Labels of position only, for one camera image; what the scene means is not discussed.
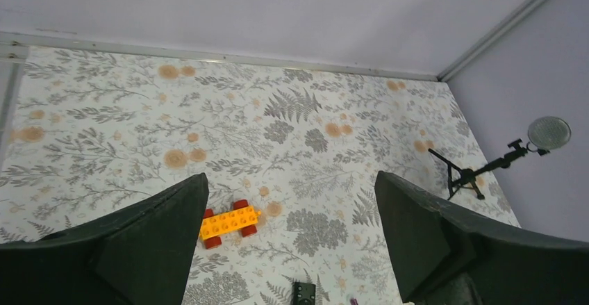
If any yellow red toy car block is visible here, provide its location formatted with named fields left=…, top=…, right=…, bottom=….
left=199, top=199, right=262, bottom=249

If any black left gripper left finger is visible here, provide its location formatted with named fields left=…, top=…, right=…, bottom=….
left=1, top=174, right=209, bottom=304

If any black microphone tripod stand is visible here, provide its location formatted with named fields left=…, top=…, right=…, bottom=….
left=428, top=139, right=550, bottom=201

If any grey microphone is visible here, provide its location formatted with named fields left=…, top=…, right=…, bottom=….
left=527, top=116, right=572, bottom=151

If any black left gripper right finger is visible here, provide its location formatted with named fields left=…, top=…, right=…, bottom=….
left=374, top=171, right=588, bottom=304

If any black remote control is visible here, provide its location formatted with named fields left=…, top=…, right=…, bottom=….
left=291, top=281, right=316, bottom=305

